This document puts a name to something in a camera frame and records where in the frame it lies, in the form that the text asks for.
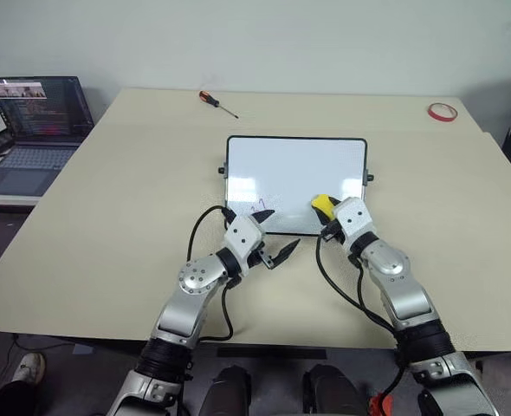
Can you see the dark trouser leg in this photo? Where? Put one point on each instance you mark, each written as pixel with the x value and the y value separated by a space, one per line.
pixel 4 398

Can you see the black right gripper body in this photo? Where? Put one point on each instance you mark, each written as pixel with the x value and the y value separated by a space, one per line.
pixel 332 232

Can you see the yellow whiteboard eraser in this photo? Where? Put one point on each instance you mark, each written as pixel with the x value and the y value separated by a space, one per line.
pixel 322 204

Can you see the white shoe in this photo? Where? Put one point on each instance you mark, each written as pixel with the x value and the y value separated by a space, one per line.
pixel 29 366

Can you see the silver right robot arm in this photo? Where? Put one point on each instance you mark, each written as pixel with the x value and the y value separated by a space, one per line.
pixel 407 299

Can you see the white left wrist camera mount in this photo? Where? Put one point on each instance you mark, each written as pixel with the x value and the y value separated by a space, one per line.
pixel 242 236

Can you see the dark rounded shape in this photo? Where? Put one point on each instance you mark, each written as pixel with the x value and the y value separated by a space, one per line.
pixel 333 390
pixel 227 392

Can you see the open grey laptop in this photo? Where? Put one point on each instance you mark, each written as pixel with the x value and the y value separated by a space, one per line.
pixel 34 130

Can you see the black-framed whiteboard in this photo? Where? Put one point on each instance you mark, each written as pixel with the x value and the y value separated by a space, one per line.
pixel 296 177

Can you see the red tape roll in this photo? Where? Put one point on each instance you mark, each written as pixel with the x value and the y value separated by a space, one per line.
pixel 433 113

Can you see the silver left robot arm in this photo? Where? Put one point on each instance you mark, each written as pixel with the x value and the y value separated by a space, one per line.
pixel 182 316

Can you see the orange plastic part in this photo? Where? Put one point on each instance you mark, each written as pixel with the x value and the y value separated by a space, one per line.
pixel 379 405

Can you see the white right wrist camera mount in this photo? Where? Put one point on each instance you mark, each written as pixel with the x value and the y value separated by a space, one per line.
pixel 354 219

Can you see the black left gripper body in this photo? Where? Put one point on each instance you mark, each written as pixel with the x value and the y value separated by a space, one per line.
pixel 259 258

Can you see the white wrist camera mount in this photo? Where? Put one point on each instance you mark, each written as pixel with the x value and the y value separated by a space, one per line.
pixel 354 219
pixel 242 236

